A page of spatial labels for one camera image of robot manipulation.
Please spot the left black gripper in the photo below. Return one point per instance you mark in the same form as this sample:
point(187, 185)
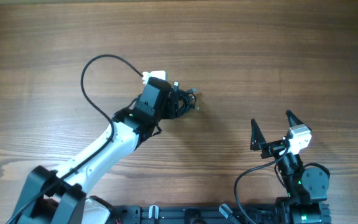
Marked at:
point(171, 105)

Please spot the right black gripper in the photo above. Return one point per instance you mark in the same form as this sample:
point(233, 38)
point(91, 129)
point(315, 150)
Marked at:
point(258, 139)

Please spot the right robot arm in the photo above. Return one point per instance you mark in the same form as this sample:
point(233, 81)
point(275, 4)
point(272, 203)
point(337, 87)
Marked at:
point(306, 184)

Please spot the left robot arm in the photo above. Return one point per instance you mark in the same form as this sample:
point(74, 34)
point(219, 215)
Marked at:
point(59, 195)

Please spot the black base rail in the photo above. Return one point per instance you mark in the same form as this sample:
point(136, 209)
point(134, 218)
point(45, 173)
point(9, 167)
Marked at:
point(197, 214)

